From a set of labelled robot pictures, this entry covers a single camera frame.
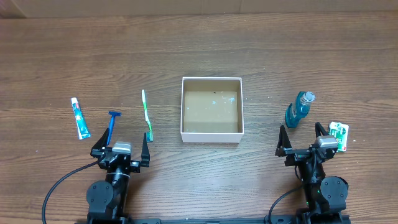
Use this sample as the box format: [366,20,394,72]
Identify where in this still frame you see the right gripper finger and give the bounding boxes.
[315,122,328,137]
[275,125,292,156]

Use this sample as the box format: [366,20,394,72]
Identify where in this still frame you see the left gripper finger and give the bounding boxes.
[141,133,150,162]
[91,128,109,151]

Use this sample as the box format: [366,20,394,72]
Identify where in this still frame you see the green white soap packet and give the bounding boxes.
[328,121,349,152]

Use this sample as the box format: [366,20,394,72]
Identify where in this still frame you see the white teal toothpaste tube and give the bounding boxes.
[71,97,91,140]

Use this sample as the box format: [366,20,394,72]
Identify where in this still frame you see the green white toothbrush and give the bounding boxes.
[141,90,154,142]

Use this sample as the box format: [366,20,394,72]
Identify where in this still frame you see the teal mouthwash bottle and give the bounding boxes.
[285,91,315,128]

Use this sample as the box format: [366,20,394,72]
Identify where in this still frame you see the blue disposable razor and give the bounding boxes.
[106,111,121,146]

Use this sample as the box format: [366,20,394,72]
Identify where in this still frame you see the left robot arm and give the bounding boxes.
[86,129,150,223]

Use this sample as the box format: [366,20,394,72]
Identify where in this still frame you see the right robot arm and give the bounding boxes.
[264,123,351,224]

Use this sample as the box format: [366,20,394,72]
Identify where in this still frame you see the white cardboard box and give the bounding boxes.
[180,77,244,144]

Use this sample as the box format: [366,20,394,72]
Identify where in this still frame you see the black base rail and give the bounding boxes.
[74,214,351,224]

